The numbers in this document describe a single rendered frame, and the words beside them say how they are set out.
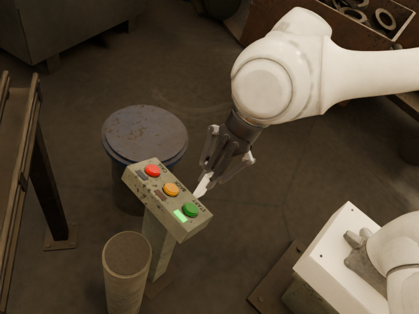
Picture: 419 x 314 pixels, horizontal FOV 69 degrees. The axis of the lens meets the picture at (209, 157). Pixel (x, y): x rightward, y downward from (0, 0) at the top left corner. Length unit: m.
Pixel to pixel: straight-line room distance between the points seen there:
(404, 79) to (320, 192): 1.44
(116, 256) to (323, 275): 0.61
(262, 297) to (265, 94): 1.12
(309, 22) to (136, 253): 0.63
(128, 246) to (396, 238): 0.70
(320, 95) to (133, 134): 0.84
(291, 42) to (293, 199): 1.38
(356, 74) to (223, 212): 1.19
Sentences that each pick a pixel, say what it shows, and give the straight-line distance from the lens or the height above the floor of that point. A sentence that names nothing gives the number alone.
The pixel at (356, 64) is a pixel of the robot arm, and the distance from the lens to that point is 0.42.
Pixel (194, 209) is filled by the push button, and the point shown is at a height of 0.61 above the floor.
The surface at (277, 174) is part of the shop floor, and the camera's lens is 1.77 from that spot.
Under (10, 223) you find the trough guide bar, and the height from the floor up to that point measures 0.71.
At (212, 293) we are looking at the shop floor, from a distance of 1.36.
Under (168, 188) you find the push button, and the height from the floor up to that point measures 0.61.
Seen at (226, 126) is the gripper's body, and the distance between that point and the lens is 0.64.
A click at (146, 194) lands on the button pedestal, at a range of 0.79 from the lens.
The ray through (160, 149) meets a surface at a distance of 1.10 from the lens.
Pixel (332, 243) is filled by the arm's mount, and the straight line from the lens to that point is 1.08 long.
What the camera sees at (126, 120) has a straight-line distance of 1.19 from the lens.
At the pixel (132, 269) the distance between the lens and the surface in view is 0.79.
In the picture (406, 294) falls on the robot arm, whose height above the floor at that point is 0.66.
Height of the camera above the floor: 1.27
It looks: 49 degrees down
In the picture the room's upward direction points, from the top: 20 degrees clockwise
